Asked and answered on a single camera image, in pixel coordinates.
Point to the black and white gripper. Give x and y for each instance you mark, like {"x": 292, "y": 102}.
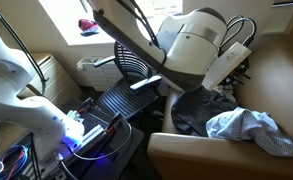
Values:
{"x": 239, "y": 71}

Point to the light blue striped clothing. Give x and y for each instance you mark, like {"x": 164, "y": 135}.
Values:
{"x": 242, "y": 124}

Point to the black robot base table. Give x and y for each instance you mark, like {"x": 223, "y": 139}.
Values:
{"x": 101, "y": 156}

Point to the black mesh office chair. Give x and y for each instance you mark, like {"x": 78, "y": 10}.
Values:
{"x": 134, "y": 91}

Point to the white crumpled cloth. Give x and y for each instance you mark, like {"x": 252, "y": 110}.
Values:
{"x": 227, "y": 91}

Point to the dark grey garment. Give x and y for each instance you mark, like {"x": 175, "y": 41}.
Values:
{"x": 193, "y": 109}

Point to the red and blue cap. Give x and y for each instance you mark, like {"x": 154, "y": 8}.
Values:
{"x": 88, "y": 27}

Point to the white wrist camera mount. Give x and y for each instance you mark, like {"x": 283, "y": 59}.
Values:
{"x": 225, "y": 64}

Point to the white wall radiator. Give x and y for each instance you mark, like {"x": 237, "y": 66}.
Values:
{"x": 102, "y": 77}

